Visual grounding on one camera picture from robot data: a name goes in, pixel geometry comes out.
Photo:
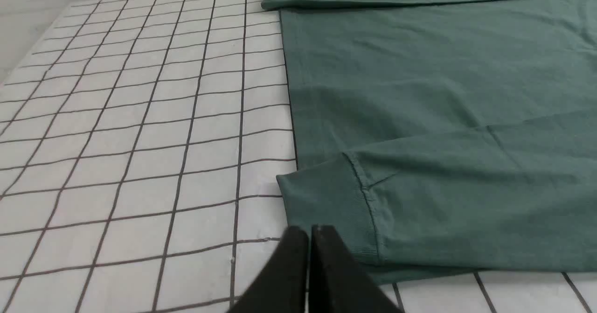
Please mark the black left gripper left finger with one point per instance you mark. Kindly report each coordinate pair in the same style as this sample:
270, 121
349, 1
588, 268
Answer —
280, 286

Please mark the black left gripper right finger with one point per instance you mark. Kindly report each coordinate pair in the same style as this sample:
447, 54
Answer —
337, 283

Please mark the green long-sleeved shirt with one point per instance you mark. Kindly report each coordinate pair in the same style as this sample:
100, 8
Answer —
445, 136

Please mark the white grid tablecloth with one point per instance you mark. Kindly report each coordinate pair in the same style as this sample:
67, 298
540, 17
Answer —
141, 143

